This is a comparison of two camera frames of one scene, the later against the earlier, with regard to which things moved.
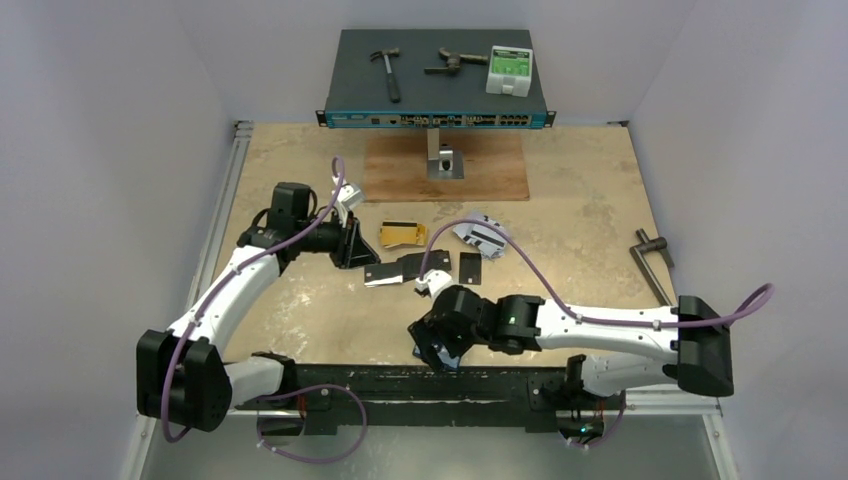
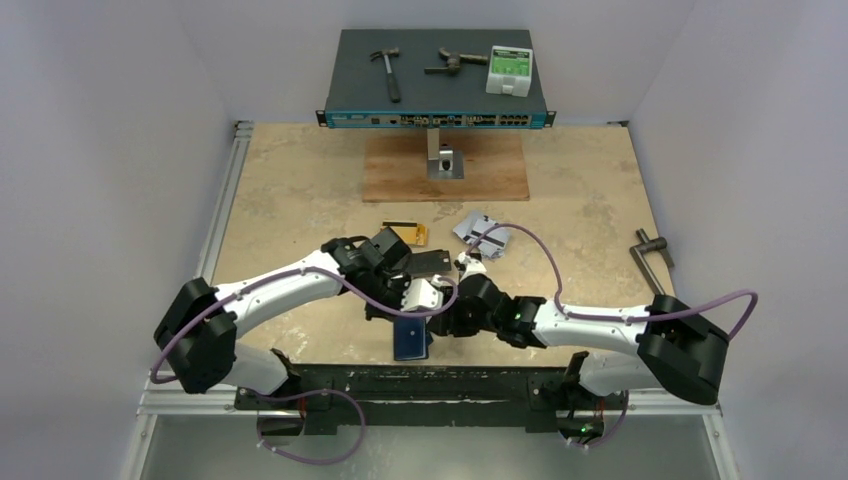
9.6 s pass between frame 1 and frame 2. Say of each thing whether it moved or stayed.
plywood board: stayed
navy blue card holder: moved
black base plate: stayed
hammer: stayed
